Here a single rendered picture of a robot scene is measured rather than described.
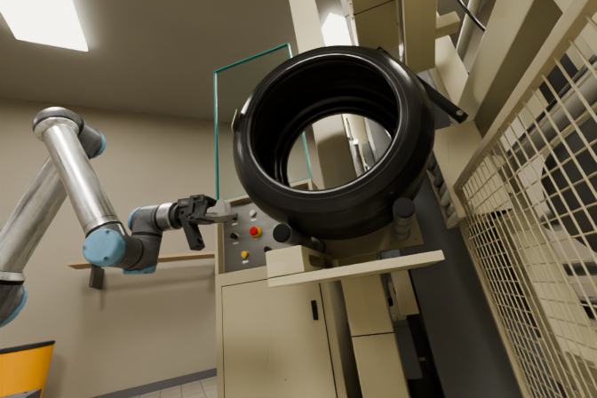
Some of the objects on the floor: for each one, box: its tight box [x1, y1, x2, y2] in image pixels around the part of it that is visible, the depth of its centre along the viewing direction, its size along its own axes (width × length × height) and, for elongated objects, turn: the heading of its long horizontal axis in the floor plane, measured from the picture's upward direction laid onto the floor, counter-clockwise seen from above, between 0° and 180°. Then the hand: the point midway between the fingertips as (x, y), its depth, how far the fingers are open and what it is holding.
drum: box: [0, 340, 56, 398], centre depth 235 cm, size 42×44×67 cm
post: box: [283, 0, 411, 398], centre depth 114 cm, size 13×13×250 cm
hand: (233, 217), depth 82 cm, fingers closed
